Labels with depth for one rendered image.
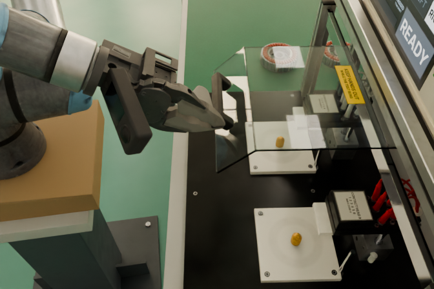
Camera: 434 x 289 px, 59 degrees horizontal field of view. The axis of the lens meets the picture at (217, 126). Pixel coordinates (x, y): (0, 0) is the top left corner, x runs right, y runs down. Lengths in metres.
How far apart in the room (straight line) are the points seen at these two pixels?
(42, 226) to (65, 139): 0.20
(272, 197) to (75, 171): 0.43
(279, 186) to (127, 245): 0.93
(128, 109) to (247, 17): 0.94
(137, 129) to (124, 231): 1.23
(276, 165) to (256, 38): 0.53
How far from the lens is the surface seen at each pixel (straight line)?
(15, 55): 0.53
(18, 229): 0.93
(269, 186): 0.87
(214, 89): 0.64
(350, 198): 0.71
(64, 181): 0.87
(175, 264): 0.81
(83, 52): 0.52
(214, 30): 1.31
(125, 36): 2.64
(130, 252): 1.65
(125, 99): 0.51
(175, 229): 0.84
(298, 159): 0.91
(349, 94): 0.66
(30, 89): 0.77
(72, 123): 0.97
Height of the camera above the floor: 1.50
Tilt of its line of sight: 49 degrees down
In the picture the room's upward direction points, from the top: straight up
